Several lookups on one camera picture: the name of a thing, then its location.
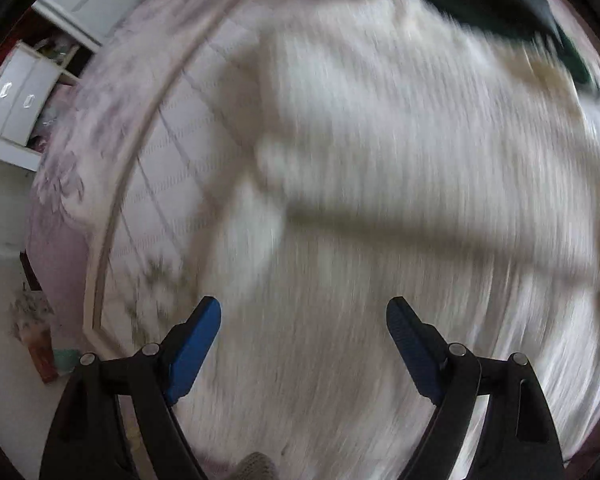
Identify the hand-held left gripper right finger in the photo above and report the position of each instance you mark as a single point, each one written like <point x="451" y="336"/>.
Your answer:
<point x="414" y="347"/>

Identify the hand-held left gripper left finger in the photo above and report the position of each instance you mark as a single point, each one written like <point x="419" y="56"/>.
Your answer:
<point x="195" y="347"/>

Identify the white knitted sweater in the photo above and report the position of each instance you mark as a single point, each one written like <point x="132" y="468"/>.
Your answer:
<point x="410" y="200"/>

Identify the floral bag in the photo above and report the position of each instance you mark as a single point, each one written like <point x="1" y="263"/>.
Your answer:
<point x="37" y="332"/>

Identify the floral bed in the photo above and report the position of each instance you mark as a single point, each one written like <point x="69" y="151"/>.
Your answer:
<point x="135" y="160"/>

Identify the white drawer cabinet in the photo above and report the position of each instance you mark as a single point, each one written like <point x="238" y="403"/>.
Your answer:
<point x="17" y="97"/>

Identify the dark green garment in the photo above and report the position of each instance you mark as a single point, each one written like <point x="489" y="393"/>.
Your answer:
<point x="485" y="2"/>

